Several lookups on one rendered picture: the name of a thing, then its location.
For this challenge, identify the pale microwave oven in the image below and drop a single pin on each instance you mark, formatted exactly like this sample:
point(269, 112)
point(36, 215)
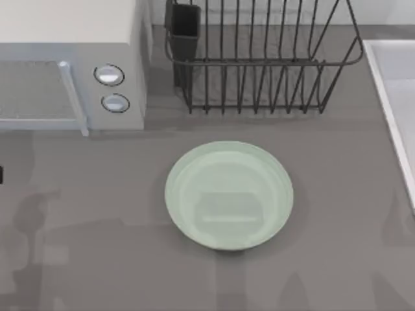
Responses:
point(65, 22)

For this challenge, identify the dark cutlery holder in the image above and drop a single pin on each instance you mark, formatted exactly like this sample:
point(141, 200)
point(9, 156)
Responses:
point(182, 32)

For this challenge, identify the small microwave knob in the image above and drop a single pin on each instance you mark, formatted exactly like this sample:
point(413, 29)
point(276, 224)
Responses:
point(115, 102)

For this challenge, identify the large microwave knob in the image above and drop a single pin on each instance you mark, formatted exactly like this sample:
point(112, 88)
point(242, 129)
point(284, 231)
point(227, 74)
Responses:
point(109, 74)

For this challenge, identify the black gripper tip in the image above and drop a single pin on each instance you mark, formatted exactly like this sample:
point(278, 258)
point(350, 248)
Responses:
point(1, 175)

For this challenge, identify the microwave glass door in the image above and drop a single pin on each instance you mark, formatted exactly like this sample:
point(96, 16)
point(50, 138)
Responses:
point(30, 92)

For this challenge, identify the pale green plate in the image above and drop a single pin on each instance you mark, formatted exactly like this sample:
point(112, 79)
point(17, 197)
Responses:
point(227, 175)

